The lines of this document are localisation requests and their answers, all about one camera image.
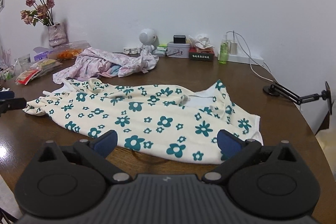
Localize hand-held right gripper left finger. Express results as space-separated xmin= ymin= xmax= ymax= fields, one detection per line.
xmin=37 ymin=130 xmax=132 ymax=184

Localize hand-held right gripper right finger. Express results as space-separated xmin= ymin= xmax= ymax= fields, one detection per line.
xmin=202 ymin=129 xmax=298 ymax=184

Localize cream garment with teal flowers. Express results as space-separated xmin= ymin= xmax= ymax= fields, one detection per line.
xmin=22 ymin=79 xmax=264 ymax=165

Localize red snack packet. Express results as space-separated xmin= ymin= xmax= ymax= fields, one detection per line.
xmin=15 ymin=70 xmax=41 ymax=85

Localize clear snack bag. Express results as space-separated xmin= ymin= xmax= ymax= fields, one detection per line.
xmin=29 ymin=59 xmax=63 ymax=75

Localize purple packet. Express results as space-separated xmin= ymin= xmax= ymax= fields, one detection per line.
xmin=33 ymin=47 xmax=53 ymax=62

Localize pink and blue cloth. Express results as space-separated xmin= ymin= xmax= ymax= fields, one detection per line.
xmin=101 ymin=65 xmax=122 ymax=78

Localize clear container with orange peel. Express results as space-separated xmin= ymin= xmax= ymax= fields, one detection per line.
xmin=49 ymin=40 xmax=91 ymax=60

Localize patterned flower vase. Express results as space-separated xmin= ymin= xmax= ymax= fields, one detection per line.
xmin=47 ymin=23 xmax=68 ymax=47

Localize pink floral garment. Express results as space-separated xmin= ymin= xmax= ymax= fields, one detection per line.
xmin=52 ymin=47 xmax=160 ymax=84

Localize dried pink roses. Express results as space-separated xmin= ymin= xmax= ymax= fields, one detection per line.
xmin=20 ymin=0 xmax=55 ymax=27

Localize green spray bottle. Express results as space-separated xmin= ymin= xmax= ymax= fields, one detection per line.
xmin=218 ymin=34 xmax=229 ymax=64

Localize dark red tissue box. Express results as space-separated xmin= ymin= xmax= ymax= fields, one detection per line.
xmin=188 ymin=47 xmax=215 ymax=61

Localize white crumpled tissues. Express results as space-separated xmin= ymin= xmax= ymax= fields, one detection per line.
xmin=189 ymin=34 xmax=214 ymax=50

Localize grey tin box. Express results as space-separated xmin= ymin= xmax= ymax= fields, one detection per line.
xmin=166 ymin=42 xmax=191 ymax=58

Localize green and white small packs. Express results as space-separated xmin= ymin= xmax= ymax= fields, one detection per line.
xmin=154 ymin=44 xmax=168 ymax=56

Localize white astronaut figurine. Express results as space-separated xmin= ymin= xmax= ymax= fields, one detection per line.
xmin=139 ymin=28 xmax=158 ymax=56

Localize white power strip with cables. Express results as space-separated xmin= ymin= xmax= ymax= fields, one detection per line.
xmin=227 ymin=31 xmax=279 ymax=83

